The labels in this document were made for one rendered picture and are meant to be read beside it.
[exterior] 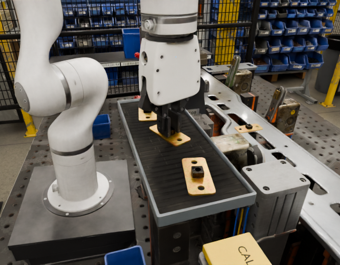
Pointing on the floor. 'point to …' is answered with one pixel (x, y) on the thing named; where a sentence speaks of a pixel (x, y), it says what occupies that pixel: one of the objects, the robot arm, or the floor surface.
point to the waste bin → (329, 62)
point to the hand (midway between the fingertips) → (169, 122)
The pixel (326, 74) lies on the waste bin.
